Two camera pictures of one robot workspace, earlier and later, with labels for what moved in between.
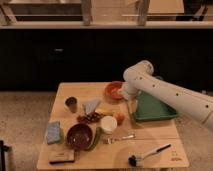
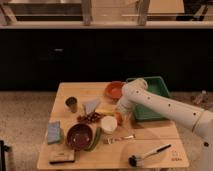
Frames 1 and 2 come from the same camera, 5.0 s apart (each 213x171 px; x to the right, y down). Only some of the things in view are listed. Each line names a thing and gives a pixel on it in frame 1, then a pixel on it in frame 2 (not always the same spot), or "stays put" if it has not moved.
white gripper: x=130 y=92 -> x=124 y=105
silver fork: x=110 y=140 stays put
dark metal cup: x=72 y=103 stays put
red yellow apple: x=120 y=117 stays put
